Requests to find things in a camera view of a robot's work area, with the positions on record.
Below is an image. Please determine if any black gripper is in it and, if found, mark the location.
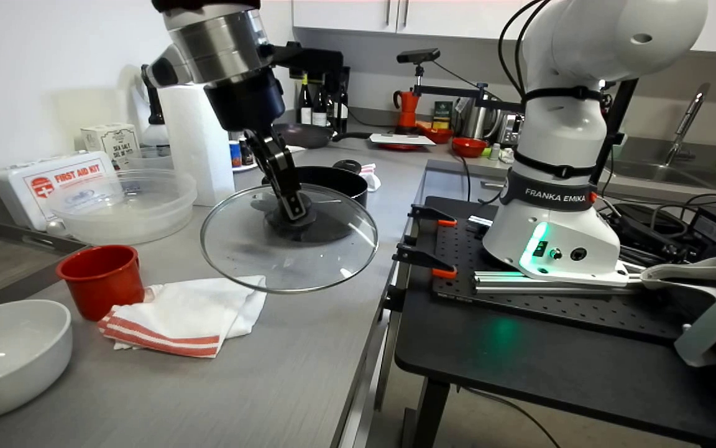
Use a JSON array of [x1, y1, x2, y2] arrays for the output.
[[207, 69, 307, 221]]

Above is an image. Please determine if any glass pot lid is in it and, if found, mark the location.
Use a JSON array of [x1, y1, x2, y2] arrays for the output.
[[198, 187, 378, 293]]

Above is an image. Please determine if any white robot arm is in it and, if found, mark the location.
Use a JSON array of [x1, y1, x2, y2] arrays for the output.
[[151, 0, 709, 282]]

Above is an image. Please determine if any black cooking pot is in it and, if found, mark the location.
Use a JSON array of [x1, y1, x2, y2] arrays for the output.
[[251, 166, 367, 243]]

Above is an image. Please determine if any white red towel by pot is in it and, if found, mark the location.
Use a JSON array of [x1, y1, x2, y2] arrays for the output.
[[361, 163, 382, 191]]

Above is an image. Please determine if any white round plate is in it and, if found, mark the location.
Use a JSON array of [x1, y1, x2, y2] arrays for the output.
[[231, 145, 305, 175]]

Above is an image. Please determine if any blue spice shaker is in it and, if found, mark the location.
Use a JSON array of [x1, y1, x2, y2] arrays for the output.
[[228, 140, 240, 166]]

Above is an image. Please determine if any white paper towel roll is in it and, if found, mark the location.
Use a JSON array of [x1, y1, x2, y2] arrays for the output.
[[158, 85, 234, 206]]

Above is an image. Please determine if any red white plate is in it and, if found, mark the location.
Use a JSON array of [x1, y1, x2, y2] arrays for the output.
[[367, 131, 434, 151]]

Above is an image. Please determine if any clear plastic container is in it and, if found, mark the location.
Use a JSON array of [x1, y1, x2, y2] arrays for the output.
[[46, 170, 197, 243]]

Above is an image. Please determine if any spray bottle black nozzle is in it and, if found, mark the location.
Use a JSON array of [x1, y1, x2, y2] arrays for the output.
[[139, 66, 172, 166]]

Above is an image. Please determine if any white red striped towel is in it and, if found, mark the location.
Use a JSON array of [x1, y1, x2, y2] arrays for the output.
[[97, 279, 265, 359]]

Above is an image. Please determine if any white outlet box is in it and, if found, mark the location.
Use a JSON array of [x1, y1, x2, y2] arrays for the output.
[[79, 124, 139, 170]]

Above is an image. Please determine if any red bowl on counter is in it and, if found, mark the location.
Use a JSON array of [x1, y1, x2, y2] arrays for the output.
[[450, 137, 486, 159]]

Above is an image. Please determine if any red plastic cup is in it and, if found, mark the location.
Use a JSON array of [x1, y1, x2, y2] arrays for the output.
[[56, 243, 144, 322]]

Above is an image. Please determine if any steel kettle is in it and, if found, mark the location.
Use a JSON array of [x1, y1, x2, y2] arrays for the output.
[[459, 94, 500, 140]]

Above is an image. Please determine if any white first aid kit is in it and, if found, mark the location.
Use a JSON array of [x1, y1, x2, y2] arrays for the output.
[[0, 151, 117, 228]]

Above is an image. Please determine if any white ceramic bowl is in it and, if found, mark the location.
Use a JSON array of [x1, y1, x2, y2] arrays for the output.
[[0, 299, 72, 416]]

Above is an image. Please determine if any black perforated mounting table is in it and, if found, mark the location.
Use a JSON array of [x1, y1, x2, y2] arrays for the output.
[[379, 193, 716, 448]]

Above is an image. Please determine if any sink faucet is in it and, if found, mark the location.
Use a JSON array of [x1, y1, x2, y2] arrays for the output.
[[657, 81, 710, 170]]

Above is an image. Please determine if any orange handled clamp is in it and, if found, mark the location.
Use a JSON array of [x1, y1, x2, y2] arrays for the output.
[[393, 243, 459, 282], [408, 205, 456, 226]]

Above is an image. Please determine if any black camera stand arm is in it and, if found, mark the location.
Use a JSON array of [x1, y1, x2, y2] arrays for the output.
[[394, 45, 529, 111]]

